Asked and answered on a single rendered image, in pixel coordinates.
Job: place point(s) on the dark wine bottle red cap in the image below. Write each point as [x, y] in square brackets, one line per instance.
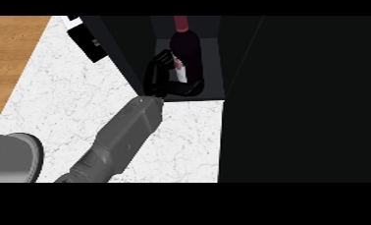
[190, 48]

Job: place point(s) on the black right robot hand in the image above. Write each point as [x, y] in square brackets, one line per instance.
[155, 79]

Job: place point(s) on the black flat appliance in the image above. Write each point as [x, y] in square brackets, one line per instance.
[87, 43]

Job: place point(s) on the dark grey cabinet door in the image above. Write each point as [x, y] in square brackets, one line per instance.
[299, 104]

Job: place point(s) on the dark grey open cabinet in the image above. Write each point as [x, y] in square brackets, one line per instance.
[127, 45]

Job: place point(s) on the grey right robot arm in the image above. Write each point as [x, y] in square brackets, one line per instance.
[127, 130]

